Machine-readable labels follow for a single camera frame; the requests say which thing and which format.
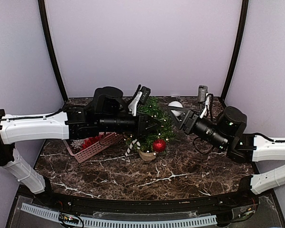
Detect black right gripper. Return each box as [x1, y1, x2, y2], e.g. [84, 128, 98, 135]
[166, 105, 229, 151]

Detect white ball ornament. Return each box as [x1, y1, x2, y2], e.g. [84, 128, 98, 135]
[168, 101, 184, 117]

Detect small green christmas tree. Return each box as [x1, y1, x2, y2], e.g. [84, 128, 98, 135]
[127, 96, 176, 152]

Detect red ball ornament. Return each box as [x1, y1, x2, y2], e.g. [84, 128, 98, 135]
[152, 139, 166, 152]

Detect red white candy cane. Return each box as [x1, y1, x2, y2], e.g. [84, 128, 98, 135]
[124, 139, 141, 157]

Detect pink plastic basket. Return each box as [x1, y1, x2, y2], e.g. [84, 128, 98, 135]
[62, 133, 123, 163]

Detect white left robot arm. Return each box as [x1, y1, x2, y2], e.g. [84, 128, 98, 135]
[0, 86, 158, 207]

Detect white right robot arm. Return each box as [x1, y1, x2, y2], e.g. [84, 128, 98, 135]
[168, 105, 285, 206]

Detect beige tree pot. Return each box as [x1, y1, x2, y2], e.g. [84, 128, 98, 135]
[138, 148, 158, 162]

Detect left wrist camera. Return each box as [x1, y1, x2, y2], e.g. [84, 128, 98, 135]
[128, 85, 151, 116]

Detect white slotted cable duct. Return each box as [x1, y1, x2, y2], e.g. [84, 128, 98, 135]
[20, 203, 217, 228]

